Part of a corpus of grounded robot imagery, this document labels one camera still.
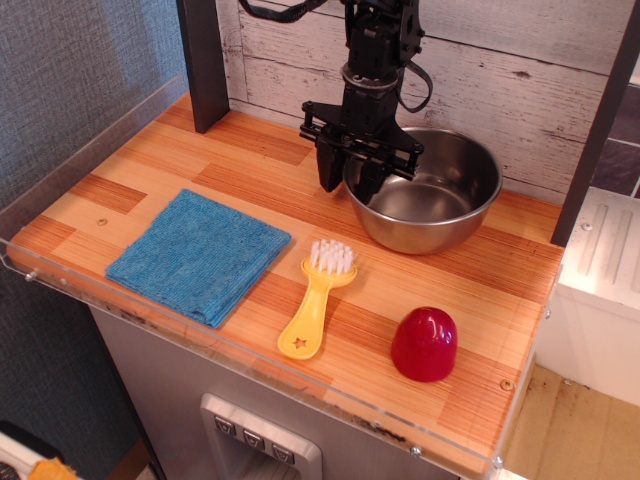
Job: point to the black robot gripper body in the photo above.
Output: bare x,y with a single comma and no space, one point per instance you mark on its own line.
364,125

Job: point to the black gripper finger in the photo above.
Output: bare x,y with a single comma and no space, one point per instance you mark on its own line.
372,175
330,162

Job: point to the silver metal bowl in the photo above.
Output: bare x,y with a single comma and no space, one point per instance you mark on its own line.
457,179

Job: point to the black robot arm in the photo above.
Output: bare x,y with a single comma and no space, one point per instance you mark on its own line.
382,38

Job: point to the blue folded cloth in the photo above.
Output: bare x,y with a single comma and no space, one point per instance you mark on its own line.
198,258

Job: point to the yellow brush white bristles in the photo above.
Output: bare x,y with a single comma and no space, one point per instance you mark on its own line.
330,265

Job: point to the red plastic cup upside down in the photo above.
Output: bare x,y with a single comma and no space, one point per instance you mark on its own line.
425,345

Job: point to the white toy sink unit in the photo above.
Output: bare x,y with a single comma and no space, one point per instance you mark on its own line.
590,331

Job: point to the grey toy fridge cabinet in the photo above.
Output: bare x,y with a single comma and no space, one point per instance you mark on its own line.
166,382

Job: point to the silver dispenser button panel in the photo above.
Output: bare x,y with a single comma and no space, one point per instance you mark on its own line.
247,446

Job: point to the yellow object bottom left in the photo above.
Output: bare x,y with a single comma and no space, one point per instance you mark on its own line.
51,469

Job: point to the dark left vertical post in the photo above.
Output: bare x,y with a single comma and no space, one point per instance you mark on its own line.
204,61

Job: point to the dark vertical post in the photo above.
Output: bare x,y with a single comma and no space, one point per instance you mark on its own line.
204,61
610,102

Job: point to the dark right vertical post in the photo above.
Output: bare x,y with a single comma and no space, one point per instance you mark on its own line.
610,102

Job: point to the clear acrylic guard rail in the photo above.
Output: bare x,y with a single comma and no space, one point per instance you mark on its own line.
67,229

